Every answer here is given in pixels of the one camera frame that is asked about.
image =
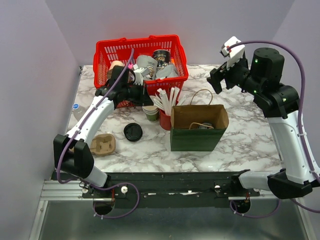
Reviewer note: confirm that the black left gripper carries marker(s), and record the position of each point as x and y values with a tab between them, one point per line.
144	98

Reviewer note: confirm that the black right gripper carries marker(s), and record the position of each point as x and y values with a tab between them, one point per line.
214	78

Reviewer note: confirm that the black plastic cup lid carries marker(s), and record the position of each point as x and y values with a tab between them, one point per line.
205	125

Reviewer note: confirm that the brown paper bag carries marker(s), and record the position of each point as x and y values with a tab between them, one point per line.
185	136

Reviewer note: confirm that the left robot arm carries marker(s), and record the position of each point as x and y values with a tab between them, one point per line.
72	153

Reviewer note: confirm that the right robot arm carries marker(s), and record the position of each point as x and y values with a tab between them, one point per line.
280	106

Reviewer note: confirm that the stack of green paper cups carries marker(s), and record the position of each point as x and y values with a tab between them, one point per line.
151	112

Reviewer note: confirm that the white wrapped straws bundle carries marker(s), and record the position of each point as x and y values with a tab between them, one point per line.
166	101

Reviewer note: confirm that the red straw holder cup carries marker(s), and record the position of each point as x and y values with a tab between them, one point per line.
164	120

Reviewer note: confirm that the stack of black cup lids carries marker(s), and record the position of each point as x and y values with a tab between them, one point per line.
133	132

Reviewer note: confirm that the grey cloth in basket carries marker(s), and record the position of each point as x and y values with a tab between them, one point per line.
169	71

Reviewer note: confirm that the grey printed cup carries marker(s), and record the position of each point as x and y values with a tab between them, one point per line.
147	66

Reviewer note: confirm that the beige cup in basket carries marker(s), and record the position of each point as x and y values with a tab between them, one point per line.
116	63

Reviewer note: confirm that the black printed can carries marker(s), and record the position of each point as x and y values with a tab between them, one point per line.
163	58

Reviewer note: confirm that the red plastic shopping basket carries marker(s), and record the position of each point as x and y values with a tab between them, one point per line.
108	51

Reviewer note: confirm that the clear plastic water bottle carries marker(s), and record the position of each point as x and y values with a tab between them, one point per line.
78	111

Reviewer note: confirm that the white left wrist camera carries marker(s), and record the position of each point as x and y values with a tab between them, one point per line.
139	77

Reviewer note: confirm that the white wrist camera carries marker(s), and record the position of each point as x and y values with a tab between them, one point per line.
139	77
234	54

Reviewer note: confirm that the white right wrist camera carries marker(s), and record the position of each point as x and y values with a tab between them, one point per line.
234	54

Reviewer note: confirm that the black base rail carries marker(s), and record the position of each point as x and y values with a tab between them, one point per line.
169	190

